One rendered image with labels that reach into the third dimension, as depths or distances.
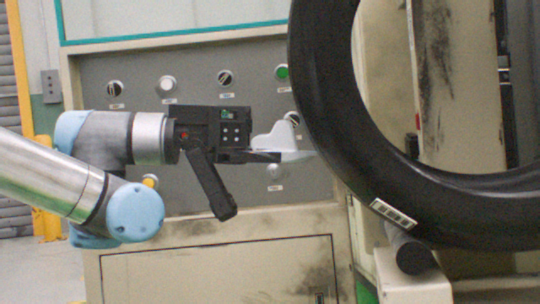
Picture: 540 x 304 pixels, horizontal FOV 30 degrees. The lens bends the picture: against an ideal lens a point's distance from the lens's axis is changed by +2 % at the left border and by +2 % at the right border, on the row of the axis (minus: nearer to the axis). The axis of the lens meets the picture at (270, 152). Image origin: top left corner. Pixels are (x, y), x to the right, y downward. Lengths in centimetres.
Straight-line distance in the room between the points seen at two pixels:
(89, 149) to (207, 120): 17
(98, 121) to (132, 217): 20
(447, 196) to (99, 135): 48
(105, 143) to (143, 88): 69
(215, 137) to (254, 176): 69
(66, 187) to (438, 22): 71
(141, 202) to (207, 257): 78
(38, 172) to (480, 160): 76
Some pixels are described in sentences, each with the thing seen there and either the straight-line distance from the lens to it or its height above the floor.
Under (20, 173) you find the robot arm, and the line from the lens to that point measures 126.
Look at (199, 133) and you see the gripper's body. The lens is 141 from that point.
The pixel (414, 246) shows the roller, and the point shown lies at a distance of 132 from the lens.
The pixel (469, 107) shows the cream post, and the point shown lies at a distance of 169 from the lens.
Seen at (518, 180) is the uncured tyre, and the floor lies 96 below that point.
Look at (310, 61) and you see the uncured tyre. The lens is 131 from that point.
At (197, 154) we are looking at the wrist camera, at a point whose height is 106.
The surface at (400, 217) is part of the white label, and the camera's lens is 132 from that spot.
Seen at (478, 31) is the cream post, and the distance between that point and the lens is 169.
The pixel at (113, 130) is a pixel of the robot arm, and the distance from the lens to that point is 141.
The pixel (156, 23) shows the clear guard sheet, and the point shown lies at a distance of 207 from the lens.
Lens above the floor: 112
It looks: 3 degrees down
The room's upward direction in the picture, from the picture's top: 6 degrees counter-clockwise
